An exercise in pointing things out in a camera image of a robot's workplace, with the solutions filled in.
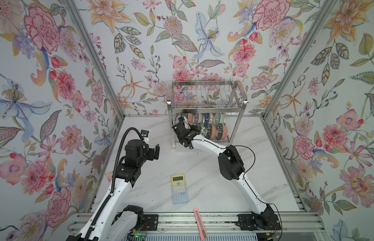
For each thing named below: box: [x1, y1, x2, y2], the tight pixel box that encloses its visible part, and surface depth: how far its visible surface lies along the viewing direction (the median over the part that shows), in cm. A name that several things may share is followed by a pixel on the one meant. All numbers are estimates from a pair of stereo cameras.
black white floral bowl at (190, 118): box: [187, 112, 194, 124], surface depth 106 cm
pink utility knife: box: [193, 207, 209, 241], surface depth 74 cm
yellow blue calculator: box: [170, 173, 189, 205], surface depth 86 cm
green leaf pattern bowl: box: [197, 123, 208, 138], surface depth 99 cm
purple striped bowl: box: [194, 112, 205, 126], surface depth 106 cm
